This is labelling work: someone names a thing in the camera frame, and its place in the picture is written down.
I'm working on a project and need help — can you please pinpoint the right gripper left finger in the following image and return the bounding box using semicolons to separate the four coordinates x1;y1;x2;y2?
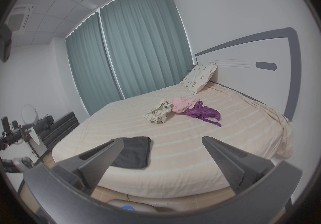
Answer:
54;138;124;191

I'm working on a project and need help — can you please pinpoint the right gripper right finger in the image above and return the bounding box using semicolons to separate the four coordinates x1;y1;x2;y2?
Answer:
202;136;274;191

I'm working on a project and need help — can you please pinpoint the black T-shirt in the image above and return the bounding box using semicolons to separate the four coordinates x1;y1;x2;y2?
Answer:
110;136;152;169

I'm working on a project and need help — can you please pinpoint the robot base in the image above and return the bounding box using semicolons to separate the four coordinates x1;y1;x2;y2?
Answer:
108;199;176;212

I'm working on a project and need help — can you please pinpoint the bed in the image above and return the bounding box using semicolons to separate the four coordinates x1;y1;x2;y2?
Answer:
51;27;300;198

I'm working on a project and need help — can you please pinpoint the black chest of drawers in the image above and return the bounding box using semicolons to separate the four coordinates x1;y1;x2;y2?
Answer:
26;111;81;161

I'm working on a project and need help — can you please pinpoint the purple garment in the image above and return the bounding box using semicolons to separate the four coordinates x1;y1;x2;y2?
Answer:
184;101;222;127

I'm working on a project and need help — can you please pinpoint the dark grey garment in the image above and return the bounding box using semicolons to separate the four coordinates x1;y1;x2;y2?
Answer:
38;115;54;129

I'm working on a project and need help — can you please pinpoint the white printed pyjama top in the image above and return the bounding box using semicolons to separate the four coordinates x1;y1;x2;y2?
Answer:
143;98;173;124

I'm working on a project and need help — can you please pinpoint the pink garment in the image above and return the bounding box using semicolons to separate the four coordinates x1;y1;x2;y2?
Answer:
171;97;200;114

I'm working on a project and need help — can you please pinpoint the round white mirror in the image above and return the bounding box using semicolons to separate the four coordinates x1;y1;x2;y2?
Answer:
21;104;38;124

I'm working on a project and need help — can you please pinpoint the blue-green curtain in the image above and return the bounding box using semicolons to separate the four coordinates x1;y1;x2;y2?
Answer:
100;0;195;99
66;12;124;117

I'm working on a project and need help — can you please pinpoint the white printed pillow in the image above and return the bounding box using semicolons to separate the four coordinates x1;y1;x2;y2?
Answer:
181;63;218;94

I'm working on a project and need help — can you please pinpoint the white ceiling air conditioner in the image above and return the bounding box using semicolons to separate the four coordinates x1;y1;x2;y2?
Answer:
7;5;35;34

